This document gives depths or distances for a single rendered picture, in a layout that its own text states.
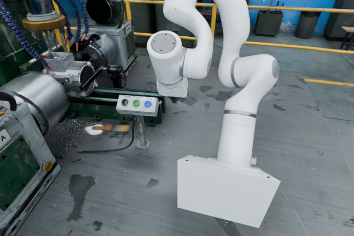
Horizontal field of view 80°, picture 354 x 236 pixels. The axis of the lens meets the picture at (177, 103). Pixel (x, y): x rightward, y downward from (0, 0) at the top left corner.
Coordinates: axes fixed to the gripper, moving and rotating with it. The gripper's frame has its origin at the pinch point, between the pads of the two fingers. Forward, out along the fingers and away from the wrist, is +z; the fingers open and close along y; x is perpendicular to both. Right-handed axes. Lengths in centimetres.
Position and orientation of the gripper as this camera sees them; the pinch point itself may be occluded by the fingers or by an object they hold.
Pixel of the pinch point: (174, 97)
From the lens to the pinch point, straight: 78.6
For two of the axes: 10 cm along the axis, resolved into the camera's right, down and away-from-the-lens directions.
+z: 0.7, 3.9, 9.2
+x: -1.2, 9.2, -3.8
